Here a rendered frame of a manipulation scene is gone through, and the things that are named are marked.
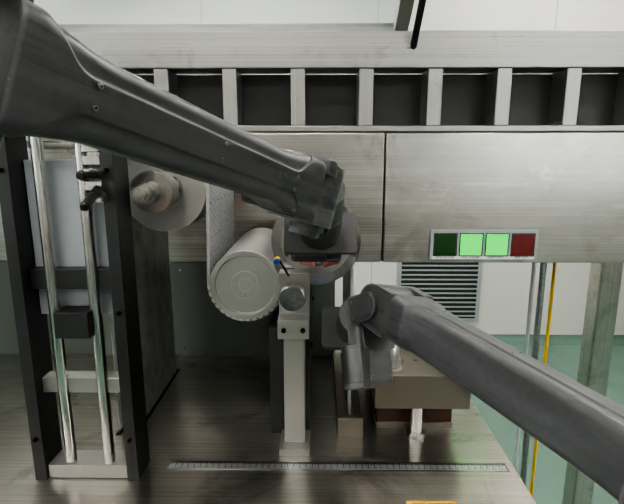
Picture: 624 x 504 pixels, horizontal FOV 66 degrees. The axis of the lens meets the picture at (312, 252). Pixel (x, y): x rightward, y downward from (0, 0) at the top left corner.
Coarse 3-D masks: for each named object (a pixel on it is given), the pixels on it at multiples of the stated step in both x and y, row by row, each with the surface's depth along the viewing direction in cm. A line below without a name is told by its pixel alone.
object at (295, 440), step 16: (288, 272) 77; (304, 272) 77; (304, 288) 77; (304, 304) 78; (288, 320) 75; (304, 320) 75; (288, 336) 75; (304, 336) 75; (288, 352) 78; (304, 352) 78; (288, 368) 79; (304, 368) 79; (288, 384) 79; (304, 384) 79; (288, 400) 80; (304, 400) 80; (288, 416) 80; (304, 416) 80; (288, 432) 81; (304, 432) 81; (288, 448) 79; (304, 448) 79
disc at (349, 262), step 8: (344, 208) 78; (280, 216) 78; (280, 224) 78; (272, 232) 79; (280, 232) 79; (272, 240) 79; (280, 240) 79; (360, 240) 79; (272, 248) 79; (280, 248) 79; (280, 256) 79; (352, 256) 79; (280, 264) 80; (288, 264) 80; (344, 264) 80; (352, 264) 80; (336, 272) 80; (344, 272) 80; (312, 280) 80; (320, 280) 80; (328, 280) 80
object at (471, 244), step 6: (462, 234) 111; (468, 234) 111; (474, 234) 111; (480, 234) 111; (462, 240) 111; (468, 240) 111; (474, 240) 111; (480, 240) 111; (462, 246) 111; (468, 246) 111; (474, 246) 111; (480, 246) 111; (462, 252) 112; (468, 252) 112; (474, 252) 112; (480, 252) 112
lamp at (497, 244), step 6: (492, 234) 111; (498, 234) 111; (504, 234) 111; (492, 240) 111; (498, 240) 111; (504, 240) 111; (486, 246) 111; (492, 246) 111; (498, 246) 111; (504, 246) 111; (486, 252) 112; (492, 252) 112; (498, 252) 111; (504, 252) 111
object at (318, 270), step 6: (282, 234) 78; (282, 240) 78; (282, 246) 78; (288, 258) 79; (342, 258) 79; (294, 264) 79; (300, 264) 79; (336, 264) 79; (312, 270) 79; (318, 270) 79; (324, 270) 79; (330, 270) 79
